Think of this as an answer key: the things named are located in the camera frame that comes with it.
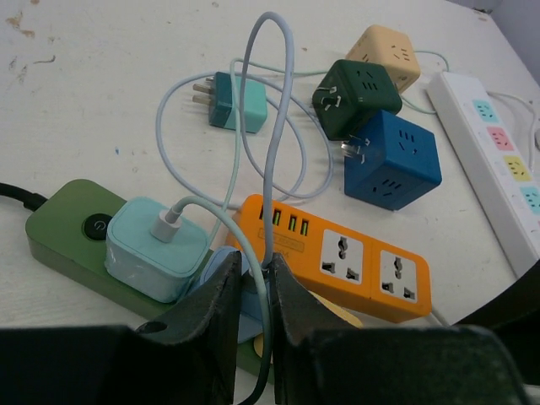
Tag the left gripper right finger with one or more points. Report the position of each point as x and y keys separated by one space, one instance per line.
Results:
x=319 y=358

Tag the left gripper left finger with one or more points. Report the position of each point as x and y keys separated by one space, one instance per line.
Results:
x=187 y=355

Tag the light blue plug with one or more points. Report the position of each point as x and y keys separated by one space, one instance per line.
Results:
x=250 y=320

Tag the orange power strip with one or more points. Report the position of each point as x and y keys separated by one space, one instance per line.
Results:
x=352 y=270

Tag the green power strip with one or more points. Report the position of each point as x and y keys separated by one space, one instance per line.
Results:
x=68 y=233

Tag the blue cube plug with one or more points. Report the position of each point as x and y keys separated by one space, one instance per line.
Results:
x=390 y=162

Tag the dark green dragon charger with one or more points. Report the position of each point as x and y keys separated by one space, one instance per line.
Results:
x=350 y=94

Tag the white power strip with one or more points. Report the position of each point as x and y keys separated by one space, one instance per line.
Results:
x=496 y=170

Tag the wooden beige cube plug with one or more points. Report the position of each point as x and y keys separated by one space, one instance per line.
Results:
x=391 y=49

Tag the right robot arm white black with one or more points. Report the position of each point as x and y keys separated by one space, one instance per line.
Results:
x=517 y=307

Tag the light cyan plug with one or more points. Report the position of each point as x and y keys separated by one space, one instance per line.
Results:
x=163 y=271

